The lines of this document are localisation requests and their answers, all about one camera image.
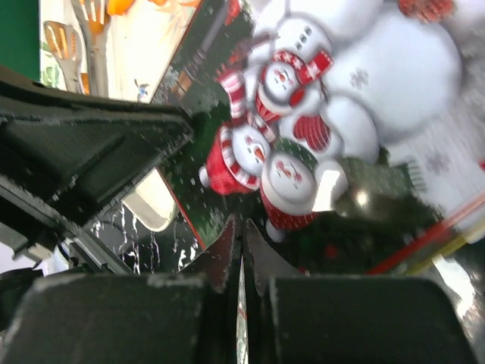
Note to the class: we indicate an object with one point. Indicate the gold tin lid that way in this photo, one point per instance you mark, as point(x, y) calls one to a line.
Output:
point(349, 133)

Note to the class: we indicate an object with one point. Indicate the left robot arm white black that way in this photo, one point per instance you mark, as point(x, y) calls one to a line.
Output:
point(22, 96)

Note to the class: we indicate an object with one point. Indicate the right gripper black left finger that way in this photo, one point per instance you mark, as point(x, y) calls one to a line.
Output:
point(77, 317)

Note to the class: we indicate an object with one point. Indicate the gold cookie tin base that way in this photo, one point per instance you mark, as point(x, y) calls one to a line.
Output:
point(458, 267)

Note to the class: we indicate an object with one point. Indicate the green lever arch binder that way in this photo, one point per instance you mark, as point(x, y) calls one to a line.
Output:
point(20, 36)

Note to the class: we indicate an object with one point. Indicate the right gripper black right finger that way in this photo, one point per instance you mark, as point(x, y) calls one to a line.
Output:
point(293, 318)

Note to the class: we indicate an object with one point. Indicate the floral patterned serving tray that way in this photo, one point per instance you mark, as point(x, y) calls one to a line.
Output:
point(140, 45)

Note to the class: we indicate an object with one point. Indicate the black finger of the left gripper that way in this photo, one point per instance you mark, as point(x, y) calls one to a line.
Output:
point(74, 166)

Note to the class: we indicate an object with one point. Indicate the orange fish shaped cookie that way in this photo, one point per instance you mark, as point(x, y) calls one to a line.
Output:
point(119, 7)

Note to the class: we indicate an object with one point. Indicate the metal serving tongs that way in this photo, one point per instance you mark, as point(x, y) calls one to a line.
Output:
point(81, 54)

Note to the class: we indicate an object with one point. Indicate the orange shell shaped cookie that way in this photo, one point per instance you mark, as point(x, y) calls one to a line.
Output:
point(161, 3)

